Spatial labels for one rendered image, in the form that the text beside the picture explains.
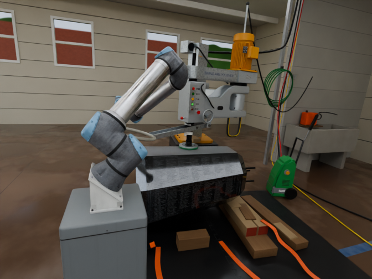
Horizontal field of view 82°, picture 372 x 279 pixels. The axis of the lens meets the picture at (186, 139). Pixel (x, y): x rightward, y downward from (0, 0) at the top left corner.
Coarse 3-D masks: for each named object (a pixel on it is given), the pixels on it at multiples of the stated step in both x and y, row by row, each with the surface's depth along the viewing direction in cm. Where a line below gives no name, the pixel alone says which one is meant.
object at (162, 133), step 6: (180, 126) 236; (192, 126) 231; (198, 126) 235; (204, 126) 239; (150, 132) 219; (156, 132) 223; (162, 132) 226; (168, 132) 217; (174, 132) 221; (180, 132) 225; (156, 138) 212
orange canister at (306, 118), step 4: (304, 112) 442; (308, 112) 439; (312, 112) 444; (304, 116) 442; (308, 116) 437; (312, 116) 440; (304, 120) 442; (308, 120) 439; (312, 120) 443; (304, 124) 442; (308, 124) 442
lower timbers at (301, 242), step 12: (252, 204) 272; (228, 216) 248; (264, 216) 248; (276, 216) 249; (276, 228) 230; (288, 228) 229; (252, 240) 205; (264, 240) 206; (288, 240) 214; (300, 240) 211; (252, 252) 196; (264, 252) 195; (276, 252) 199
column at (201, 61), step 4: (196, 44) 279; (200, 44) 277; (204, 44) 282; (196, 48) 280; (200, 48) 279; (204, 48) 283; (208, 48) 288; (196, 52) 280; (200, 52) 280; (204, 52) 285; (188, 56) 292; (196, 56) 281; (188, 60) 292; (196, 60) 282; (200, 60) 283; (204, 60) 288; (188, 64) 293; (196, 64) 283; (200, 64) 285; (204, 64) 290; (200, 80) 291; (204, 80) 296; (184, 124) 314; (196, 132) 308; (200, 132) 314; (196, 136) 310; (200, 136) 316
